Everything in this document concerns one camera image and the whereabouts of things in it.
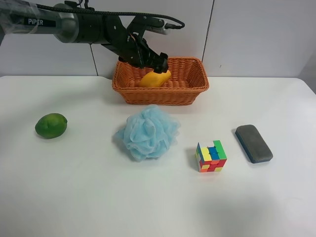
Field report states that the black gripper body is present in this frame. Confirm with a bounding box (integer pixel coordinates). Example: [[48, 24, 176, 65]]
[[101, 15, 151, 68]]

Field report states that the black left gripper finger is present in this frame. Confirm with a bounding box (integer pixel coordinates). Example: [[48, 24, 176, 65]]
[[148, 59, 168, 74]]

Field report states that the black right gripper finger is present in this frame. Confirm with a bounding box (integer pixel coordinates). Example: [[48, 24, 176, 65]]
[[148, 49, 168, 62]]

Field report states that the yellow mango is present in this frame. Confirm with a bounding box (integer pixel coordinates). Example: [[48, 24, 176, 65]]
[[139, 70, 171, 87]]

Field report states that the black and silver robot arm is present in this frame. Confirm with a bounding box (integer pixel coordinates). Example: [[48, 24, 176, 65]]
[[0, 0, 168, 74]]

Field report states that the orange woven basket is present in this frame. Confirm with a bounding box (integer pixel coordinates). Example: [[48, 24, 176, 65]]
[[112, 57, 209, 106]]

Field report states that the green lemon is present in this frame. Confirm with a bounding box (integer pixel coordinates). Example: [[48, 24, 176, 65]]
[[35, 113, 68, 139]]

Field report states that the light blue bath loofah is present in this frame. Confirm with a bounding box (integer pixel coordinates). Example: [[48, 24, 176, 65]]
[[113, 105, 180, 162]]

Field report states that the colourful puzzle cube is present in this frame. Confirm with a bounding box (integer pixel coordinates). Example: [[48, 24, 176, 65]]
[[195, 140, 227, 173]]

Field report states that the grey board eraser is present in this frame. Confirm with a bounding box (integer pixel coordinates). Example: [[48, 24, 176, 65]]
[[235, 124, 273, 163]]

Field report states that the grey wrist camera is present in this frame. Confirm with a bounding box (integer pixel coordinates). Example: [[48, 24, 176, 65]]
[[143, 16, 171, 35]]

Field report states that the black braided cable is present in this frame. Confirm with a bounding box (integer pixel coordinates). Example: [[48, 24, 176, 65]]
[[34, 0, 186, 30]]

